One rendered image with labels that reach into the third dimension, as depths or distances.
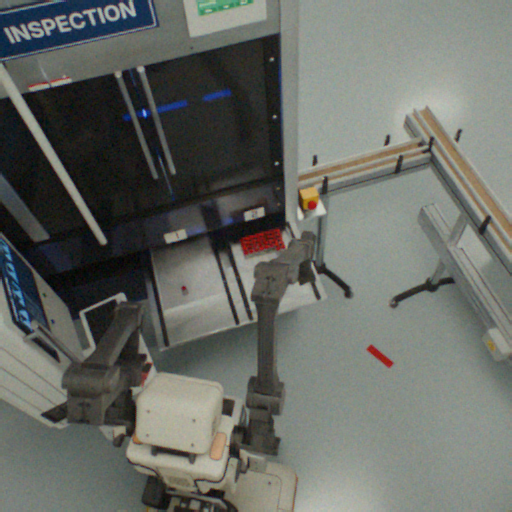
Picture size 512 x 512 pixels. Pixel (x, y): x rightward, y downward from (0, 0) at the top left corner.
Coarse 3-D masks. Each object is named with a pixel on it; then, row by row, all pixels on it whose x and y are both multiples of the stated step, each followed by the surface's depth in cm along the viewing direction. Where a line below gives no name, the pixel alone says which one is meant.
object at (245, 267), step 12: (288, 240) 214; (240, 252) 212; (264, 252) 212; (240, 264) 209; (252, 264) 209; (240, 276) 203; (252, 276) 206; (288, 288) 201; (300, 288) 201; (288, 300) 196; (252, 312) 196
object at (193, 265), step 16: (192, 240) 217; (208, 240) 214; (160, 256) 214; (176, 256) 213; (192, 256) 213; (208, 256) 212; (160, 272) 210; (176, 272) 209; (192, 272) 208; (208, 272) 208; (160, 288) 205; (176, 288) 205; (192, 288) 204; (208, 288) 204; (176, 304) 201; (192, 304) 199
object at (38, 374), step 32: (0, 256) 149; (0, 288) 137; (32, 288) 168; (0, 320) 127; (64, 320) 194; (0, 352) 132; (32, 352) 140; (0, 384) 144; (32, 384) 152; (32, 416) 170; (64, 416) 177
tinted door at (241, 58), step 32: (160, 64) 139; (192, 64) 142; (224, 64) 145; (256, 64) 148; (160, 96) 148; (192, 96) 151; (224, 96) 154; (256, 96) 158; (192, 128) 161; (224, 128) 165; (256, 128) 169; (192, 160) 172; (224, 160) 177; (256, 160) 182; (192, 192) 185
